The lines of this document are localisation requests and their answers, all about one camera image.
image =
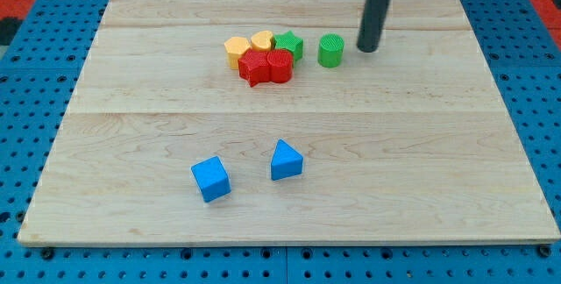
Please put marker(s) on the red star block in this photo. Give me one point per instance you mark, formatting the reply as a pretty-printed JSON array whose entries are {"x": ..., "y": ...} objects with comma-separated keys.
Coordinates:
[{"x": 254, "y": 67}]

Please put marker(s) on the green star block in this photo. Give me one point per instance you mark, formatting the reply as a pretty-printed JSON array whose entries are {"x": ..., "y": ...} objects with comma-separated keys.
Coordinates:
[{"x": 291, "y": 42}]

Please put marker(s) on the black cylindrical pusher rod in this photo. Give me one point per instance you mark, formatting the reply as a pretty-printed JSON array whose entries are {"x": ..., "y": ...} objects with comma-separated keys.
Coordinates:
[{"x": 372, "y": 24}]

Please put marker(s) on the yellow hexagon block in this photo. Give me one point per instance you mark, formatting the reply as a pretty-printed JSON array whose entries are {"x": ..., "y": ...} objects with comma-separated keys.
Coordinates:
[{"x": 235, "y": 48}]

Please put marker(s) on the blue cube block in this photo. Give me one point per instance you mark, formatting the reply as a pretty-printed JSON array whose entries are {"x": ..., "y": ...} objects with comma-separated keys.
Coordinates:
[{"x": 211, "y": 179}]

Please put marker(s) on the green cylinder block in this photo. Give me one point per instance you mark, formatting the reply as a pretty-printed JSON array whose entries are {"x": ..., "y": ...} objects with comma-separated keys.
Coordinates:
[{"x": 330, "y": 50}]

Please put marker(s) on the red cylinder block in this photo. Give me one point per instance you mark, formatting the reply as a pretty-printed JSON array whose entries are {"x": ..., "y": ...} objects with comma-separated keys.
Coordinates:
[{"x": 280, "y": 62}]

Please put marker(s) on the wooden board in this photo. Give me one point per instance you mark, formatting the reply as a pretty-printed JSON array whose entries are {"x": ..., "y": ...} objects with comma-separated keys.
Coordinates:
[{"x": 259, "y": 122}]

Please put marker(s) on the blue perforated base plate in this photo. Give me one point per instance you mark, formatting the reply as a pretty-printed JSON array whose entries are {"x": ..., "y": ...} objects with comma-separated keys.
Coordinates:
[{"x": 38, "y": 74}]

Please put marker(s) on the yellow heart block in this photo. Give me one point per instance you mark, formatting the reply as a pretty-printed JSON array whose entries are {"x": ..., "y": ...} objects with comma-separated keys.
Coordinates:
[{"x": 262, "y": 41}]

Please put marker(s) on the blue triangle block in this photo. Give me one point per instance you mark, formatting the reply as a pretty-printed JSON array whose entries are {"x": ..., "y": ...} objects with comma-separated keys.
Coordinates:
[{"x": 286, "y": 161}]

